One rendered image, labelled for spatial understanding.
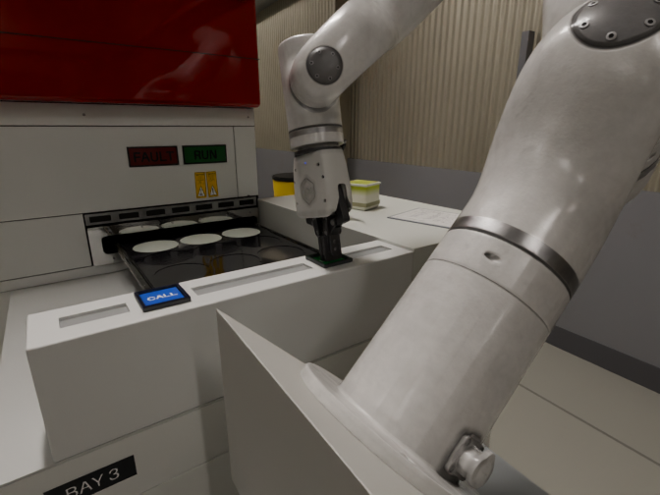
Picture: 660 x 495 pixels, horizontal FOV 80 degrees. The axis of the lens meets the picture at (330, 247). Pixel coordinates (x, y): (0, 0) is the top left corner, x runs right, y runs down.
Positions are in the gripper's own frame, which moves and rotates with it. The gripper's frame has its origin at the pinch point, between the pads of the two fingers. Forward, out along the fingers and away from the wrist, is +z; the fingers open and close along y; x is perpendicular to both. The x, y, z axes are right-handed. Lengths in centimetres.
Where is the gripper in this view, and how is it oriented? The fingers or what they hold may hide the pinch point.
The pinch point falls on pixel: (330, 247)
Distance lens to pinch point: 63.7
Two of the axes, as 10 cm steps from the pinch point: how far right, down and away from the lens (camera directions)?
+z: 1.2, 9.8, 1.2
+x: 8.1, -1.7, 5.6
